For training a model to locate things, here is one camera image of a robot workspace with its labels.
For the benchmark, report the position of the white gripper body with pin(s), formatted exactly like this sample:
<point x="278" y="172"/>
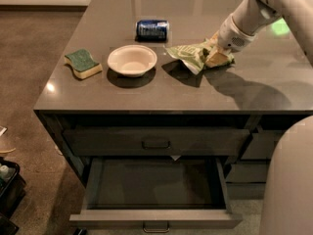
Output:
<point x="232" y="36"/>

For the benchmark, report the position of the green jalapeno chip bag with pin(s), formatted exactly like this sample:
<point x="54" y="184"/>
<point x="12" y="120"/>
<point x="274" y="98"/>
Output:
<point x="193" y="56"/>

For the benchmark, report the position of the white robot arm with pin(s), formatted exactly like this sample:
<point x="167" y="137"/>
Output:
<point x="288" y="197"/>

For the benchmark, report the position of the right bottom drawer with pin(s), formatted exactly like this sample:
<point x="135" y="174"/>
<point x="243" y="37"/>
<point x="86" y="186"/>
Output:
<point x="246" y="191"/>

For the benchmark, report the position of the closed top drawer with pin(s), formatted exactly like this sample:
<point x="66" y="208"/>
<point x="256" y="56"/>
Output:
<point x="127" y="141"/>

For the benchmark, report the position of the open middle drawer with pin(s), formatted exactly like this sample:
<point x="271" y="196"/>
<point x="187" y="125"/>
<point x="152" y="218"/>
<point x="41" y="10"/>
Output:
<point x="126" y="192"/>

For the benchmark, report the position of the blue soda can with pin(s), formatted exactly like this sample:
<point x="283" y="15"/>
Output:
<point x="152" y="30"/>

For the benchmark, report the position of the grey counter cabinet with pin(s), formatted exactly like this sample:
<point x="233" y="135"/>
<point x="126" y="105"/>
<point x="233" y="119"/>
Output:
<point x="268" y="87"/>

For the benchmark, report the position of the green and yellow sponge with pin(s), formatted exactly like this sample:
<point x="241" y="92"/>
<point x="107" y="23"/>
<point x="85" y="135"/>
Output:
<point x="82" y="64"/>

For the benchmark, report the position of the black bin with bottles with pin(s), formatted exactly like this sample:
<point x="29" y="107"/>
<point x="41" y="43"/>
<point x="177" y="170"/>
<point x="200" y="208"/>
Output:
<point x="11" y="193"/>

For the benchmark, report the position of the top drawer handle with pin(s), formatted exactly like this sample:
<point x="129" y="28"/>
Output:
<point x="151" y="145"/>

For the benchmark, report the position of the drawer handle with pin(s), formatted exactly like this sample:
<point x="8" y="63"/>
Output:
<point x="151" y="145"/>
<point x="156" y="227"/>

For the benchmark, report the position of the middle drawer handle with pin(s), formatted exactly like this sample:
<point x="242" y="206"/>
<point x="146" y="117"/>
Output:
<point x="156" y="227"/>

